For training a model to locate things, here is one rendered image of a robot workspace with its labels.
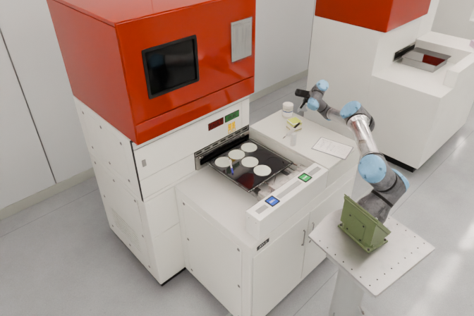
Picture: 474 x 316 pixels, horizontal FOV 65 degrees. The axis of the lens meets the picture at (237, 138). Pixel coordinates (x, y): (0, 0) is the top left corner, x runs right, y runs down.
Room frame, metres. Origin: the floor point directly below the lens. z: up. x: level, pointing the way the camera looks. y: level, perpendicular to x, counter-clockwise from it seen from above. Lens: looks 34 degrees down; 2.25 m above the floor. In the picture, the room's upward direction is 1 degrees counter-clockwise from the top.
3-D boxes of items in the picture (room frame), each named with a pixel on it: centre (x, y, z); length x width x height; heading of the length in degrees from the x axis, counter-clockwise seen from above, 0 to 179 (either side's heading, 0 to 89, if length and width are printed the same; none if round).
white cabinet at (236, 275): (1.74, -0.20, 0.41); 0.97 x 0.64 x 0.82; 133
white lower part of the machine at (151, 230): (2.05, 0.46, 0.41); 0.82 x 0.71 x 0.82; 133
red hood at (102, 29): (2.03, 0.44, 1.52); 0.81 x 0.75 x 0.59; 133
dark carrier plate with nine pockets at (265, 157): (1.77, -0.07, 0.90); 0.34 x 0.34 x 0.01; 43
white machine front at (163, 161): (1.80, 0.22, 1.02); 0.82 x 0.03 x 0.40; 133
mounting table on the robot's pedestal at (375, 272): (1.24, -0.63, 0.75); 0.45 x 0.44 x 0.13; 34
